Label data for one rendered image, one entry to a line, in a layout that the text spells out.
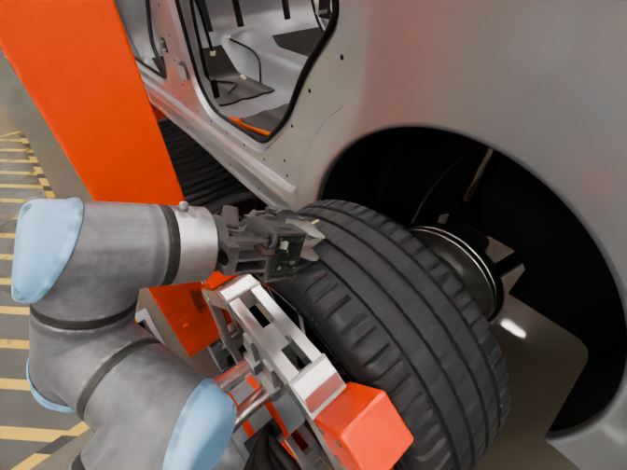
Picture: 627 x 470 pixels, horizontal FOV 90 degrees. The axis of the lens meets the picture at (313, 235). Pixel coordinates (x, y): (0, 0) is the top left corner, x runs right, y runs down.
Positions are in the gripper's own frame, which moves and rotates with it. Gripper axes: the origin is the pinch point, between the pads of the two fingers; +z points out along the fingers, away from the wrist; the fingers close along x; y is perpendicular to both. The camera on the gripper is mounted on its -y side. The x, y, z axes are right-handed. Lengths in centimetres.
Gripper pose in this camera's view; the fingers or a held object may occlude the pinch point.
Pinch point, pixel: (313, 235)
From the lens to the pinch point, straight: 53.4
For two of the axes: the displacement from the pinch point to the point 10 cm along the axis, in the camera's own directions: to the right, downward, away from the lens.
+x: 2.7, -9.2, -2.9
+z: 7.2, -0.1, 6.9
